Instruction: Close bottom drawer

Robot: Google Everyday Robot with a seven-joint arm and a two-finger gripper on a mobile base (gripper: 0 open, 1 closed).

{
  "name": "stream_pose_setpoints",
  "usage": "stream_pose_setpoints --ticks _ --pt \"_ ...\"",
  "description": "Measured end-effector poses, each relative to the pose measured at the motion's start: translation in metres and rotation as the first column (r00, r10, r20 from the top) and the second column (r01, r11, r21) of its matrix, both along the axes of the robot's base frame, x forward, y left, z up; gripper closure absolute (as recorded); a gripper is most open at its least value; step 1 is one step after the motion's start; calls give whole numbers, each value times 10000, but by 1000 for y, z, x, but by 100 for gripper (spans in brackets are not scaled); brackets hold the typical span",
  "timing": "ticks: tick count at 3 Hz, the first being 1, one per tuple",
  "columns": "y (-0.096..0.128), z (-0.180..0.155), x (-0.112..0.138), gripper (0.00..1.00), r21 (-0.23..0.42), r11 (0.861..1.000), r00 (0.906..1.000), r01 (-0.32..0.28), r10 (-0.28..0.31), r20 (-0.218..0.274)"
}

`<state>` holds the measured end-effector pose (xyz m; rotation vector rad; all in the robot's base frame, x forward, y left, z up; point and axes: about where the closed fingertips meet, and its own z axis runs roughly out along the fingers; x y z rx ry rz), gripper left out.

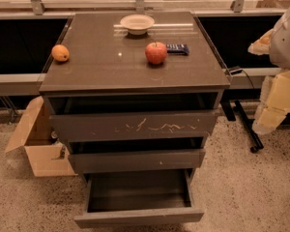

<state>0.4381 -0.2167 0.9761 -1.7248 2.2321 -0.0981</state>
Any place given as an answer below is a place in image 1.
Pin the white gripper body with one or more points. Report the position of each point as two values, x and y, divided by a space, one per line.
286 43

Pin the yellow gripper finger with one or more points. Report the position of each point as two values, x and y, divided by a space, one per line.
261 46

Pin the grey bottom drawer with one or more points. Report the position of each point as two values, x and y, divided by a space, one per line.
139 198

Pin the grey drawer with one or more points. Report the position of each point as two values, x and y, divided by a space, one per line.
139 198
137 155
84 119

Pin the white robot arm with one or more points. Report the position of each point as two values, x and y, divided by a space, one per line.
279 49

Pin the grey drawer cabinet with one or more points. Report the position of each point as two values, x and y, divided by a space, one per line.
109 64

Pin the grey top drawer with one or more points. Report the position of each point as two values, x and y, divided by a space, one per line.
84 119

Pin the grey middle drawer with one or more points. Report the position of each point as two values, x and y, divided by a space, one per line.
137 155

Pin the black wheeled stand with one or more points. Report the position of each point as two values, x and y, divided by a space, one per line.
230 112

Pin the red apple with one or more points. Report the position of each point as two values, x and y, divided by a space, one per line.
156 53

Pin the white bowl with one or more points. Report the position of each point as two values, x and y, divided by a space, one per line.
137 24

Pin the orange fruit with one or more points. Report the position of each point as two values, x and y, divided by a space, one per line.
60 53

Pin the open cardboard box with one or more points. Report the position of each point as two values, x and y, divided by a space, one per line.
35 135

